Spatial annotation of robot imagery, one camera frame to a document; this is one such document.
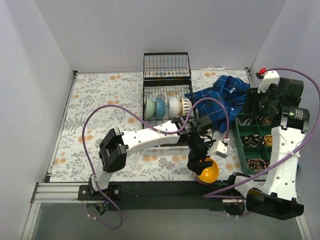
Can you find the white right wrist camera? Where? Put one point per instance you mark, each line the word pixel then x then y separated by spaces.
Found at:
pixel 269 77

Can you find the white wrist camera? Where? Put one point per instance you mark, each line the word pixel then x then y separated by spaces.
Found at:
pixel 269 77
pixel 220 149

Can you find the black wire dish rack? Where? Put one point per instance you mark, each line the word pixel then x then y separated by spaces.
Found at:
pixel 165 75

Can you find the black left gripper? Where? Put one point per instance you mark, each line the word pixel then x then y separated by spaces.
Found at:
pixel 197 155

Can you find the orange ceramic bowl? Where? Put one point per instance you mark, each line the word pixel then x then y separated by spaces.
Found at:
pixel 209 175

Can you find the blue ceramic bowl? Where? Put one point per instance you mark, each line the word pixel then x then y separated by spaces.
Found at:
pixel 160 108

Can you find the aluminium frame rail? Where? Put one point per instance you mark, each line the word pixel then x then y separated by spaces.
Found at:
pixel 56 192

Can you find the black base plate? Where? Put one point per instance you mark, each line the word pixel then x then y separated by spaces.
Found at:
pixel 171 195

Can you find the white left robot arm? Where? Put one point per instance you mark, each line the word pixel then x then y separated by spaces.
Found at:
pixel 118 145

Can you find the green compartment tray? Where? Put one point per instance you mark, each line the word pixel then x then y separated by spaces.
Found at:
pixel 252 135

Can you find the white bowl with blue leaves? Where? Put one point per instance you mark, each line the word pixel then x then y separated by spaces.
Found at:
pixel 186 105

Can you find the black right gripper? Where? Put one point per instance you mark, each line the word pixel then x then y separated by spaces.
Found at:
pixel 251 104

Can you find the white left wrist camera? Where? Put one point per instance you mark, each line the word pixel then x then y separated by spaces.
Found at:
pixel 220 149

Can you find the floral table mat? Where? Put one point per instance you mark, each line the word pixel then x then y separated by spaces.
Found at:
pixel 98 103

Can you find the plain white bowl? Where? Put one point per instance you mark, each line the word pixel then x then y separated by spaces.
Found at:
pixel 174 107

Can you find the pale green ceramic bowl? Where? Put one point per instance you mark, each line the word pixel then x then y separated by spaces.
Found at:
pixel 149 108

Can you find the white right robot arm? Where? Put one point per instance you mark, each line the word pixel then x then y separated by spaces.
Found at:
pixel 277 198

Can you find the blue plaid shirt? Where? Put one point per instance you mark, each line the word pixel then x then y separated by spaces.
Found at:
pixel 230 94

